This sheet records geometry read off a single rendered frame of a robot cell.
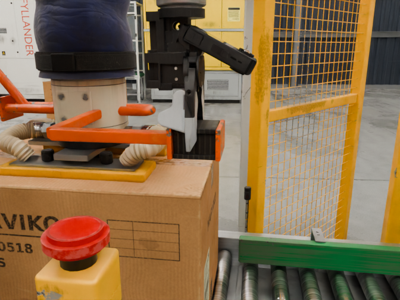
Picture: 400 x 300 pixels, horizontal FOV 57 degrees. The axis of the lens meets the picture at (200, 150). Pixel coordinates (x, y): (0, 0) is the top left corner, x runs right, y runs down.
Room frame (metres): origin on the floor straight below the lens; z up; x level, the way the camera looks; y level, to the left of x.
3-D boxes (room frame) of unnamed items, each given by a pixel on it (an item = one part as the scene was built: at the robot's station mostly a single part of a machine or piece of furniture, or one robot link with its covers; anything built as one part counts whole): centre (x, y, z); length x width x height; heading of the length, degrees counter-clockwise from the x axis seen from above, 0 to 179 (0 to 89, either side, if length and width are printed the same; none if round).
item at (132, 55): (0.88, 0.26, 1.19); 0.23 x 0.23 x 0.04
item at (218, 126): (0.59, 0.00, 1.08); 0.09 x 0.08 x 0.05; 172
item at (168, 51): (0.59, 0.03, 1.22); 0.09 x 0.08 x 0.12; 82
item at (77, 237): (0.35, 0.13, 1.02); 0.07 x 0.07 x 0.04
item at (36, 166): (0.79, 0.28, 0.97); 0.34 x 0.10 x 0.05; 82
